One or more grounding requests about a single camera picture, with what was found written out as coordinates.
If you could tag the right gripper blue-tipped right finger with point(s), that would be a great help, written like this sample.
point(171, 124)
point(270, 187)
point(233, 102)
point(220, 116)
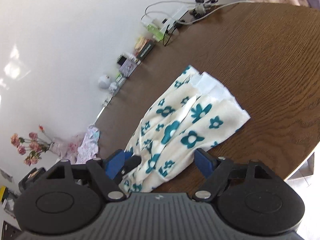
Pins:
point(216, 172)

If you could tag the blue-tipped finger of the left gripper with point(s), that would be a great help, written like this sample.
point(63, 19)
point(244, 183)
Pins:
point(128, 161)

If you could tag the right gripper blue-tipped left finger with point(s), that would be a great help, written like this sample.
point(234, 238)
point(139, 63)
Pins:
point(103, 176)

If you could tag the cream teal-flower garment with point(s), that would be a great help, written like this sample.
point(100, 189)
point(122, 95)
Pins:
point(196, 111)

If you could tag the pink floral white garment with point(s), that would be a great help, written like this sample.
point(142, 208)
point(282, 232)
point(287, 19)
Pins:
point(89, 148)

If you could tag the red-printed clear plastic bag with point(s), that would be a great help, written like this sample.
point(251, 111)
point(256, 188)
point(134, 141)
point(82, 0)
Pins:
point(73, 144)

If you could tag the pink patterned vase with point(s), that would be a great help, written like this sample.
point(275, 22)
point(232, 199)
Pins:
point(59, 147)

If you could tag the white power strip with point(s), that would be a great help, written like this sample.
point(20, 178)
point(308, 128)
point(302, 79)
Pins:
point(107, 100)

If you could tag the pink dried flower bouquet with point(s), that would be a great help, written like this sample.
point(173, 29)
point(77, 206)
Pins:
point(32, 146)

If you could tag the green white small box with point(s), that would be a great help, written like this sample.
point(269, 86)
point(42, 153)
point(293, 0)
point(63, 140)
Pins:
point(120, 79)

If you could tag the white round robot figure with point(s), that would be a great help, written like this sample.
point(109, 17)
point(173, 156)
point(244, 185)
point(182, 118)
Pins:
point(105, 83)

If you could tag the grey patterned tin box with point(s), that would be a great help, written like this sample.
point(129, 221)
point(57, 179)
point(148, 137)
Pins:
point(127, 68)

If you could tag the black small device on tin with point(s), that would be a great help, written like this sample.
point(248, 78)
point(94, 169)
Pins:
point(121, 60)

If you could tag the black label box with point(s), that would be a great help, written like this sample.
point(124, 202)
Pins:
point(145, 51)

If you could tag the yellow pink stacked pads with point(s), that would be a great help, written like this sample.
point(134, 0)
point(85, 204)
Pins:
point(141, 42)

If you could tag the green liquid bottle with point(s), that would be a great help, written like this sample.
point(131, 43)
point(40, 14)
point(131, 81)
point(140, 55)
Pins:
point(156, 33)

